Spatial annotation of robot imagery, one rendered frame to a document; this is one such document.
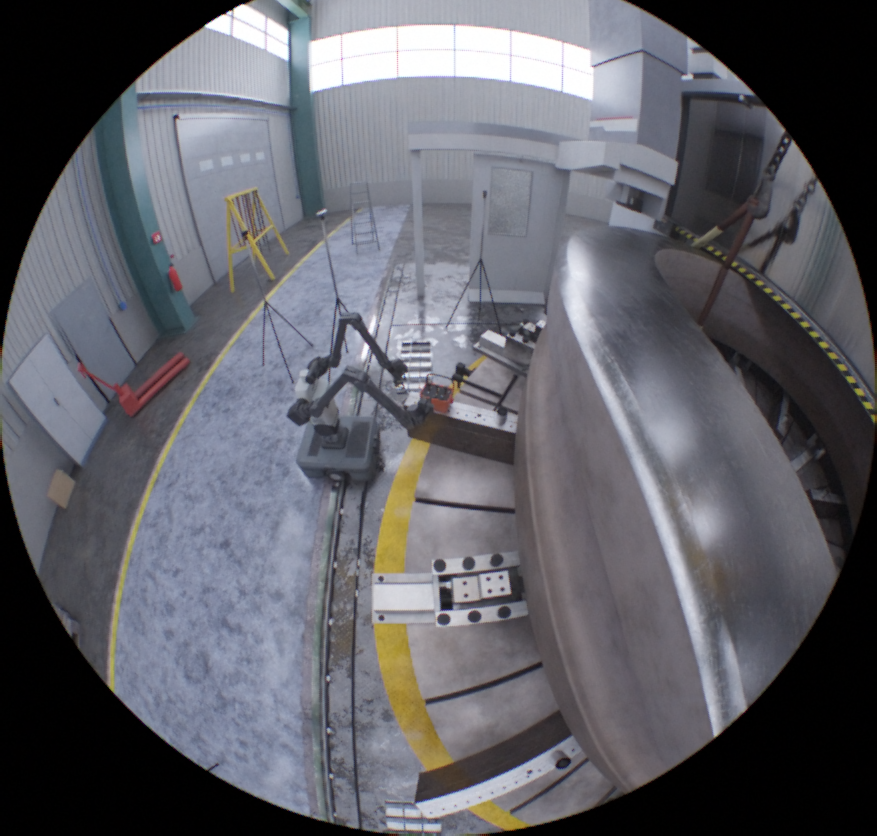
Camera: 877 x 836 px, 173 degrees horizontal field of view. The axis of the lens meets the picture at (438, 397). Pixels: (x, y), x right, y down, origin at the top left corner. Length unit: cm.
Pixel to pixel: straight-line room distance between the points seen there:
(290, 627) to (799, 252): 550
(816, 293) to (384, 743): 501
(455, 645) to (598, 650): 95
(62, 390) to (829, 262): 932
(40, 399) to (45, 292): 180
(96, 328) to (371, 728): 686
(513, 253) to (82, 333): 759
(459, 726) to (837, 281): 443
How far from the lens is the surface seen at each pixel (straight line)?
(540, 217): 453
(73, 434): 597
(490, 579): 133
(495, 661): 188
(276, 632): 246
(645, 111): 376
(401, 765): 247
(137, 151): 692
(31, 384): 575
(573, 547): 109
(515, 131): 420
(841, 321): 363
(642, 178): 367
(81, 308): 670
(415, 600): 169
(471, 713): 195
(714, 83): 506
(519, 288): 483
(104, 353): 682
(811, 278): 378
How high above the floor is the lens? 214
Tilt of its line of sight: 47 degrees down
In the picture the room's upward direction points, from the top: straight up
